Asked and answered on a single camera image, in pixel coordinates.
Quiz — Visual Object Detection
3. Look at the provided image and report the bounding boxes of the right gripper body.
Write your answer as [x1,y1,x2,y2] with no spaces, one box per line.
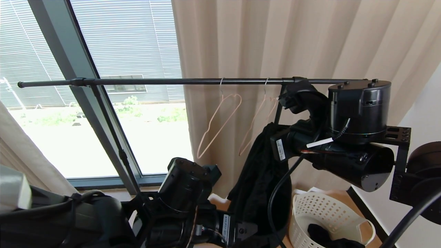
[270,119,323,163]

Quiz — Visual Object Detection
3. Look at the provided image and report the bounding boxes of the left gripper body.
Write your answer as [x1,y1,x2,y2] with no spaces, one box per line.
[193,208,259,248]

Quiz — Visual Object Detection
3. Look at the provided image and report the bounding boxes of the black shorts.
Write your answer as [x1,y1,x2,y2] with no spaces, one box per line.
[227,122,293,248]

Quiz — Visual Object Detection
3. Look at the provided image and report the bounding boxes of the pink clothes hanger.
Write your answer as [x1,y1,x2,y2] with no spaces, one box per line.
[196,79,243,159]
[238,79,279,156]

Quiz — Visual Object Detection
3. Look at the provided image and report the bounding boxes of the white laundry basket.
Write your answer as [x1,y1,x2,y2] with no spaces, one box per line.
[289,191,376,248]

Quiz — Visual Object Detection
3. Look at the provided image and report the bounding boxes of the heap of clothes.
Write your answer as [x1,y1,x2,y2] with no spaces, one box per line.
[307,224,366,248]

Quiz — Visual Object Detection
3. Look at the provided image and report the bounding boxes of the black clothes rack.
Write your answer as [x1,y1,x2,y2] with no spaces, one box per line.
[17,76,369,197]

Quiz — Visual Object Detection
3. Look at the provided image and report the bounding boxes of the beige curtain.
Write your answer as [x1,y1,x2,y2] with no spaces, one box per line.
[0,100,78,197]
[171,0,441,201]

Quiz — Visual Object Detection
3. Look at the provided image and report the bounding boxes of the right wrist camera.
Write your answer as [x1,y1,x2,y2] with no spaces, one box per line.
[278,80,329,116]

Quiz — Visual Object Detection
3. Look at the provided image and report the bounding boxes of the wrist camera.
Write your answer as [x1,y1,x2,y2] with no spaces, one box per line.
[278,80,329,116]
[203,164,222,186]

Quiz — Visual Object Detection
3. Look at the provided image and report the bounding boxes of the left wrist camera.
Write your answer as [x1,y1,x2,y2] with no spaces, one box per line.
[203,164,222,186]

